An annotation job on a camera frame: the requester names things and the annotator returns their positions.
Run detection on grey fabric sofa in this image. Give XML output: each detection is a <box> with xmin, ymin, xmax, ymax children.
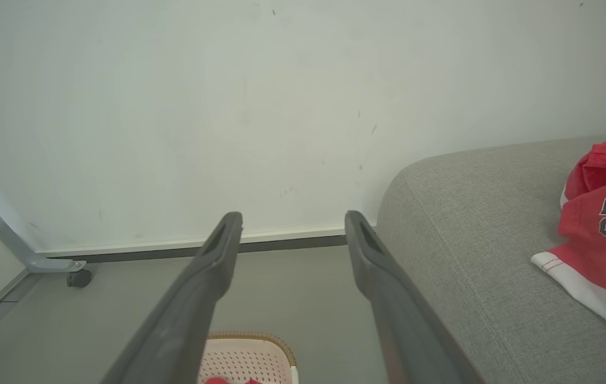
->
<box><xmin>377</xmin><ymin>135</ymin><xmax>606</xmax><ymax>384</ymax></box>

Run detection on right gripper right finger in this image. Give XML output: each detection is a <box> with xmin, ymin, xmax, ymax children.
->
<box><xmin>344</xmin><ymin>210</ymin><xmax>483</xmax><ymax>384</ymax></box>

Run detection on grey metal table leg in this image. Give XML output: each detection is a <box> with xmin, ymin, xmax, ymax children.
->
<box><xmin>0</xmin><ymin>145</ymin><xmax>88</xmax><ymax>274</ymax></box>

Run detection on cream perforated laundry basket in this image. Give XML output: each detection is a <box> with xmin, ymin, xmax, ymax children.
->
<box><xmin>196</xmin><ymin>331</ymin><xmax>300</xmax><ymax>384</ymax></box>

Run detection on white and black baseboard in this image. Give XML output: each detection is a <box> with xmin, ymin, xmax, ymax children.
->
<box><xmin>36</xmin><ymin>226</ymin><xmax>379</xmax><ymax>263</ymax></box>

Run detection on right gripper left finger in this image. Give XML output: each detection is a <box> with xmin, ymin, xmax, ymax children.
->
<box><xmin>101</xmin><ymin>212</ymin><xmax>244</xmax><ymax>384</ymax></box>

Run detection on red shorts with number 23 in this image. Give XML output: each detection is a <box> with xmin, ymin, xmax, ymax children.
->
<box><xmin>530</xmin><ymin>129</ymin><xmax>606</xmax><ymax>331</ymax></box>

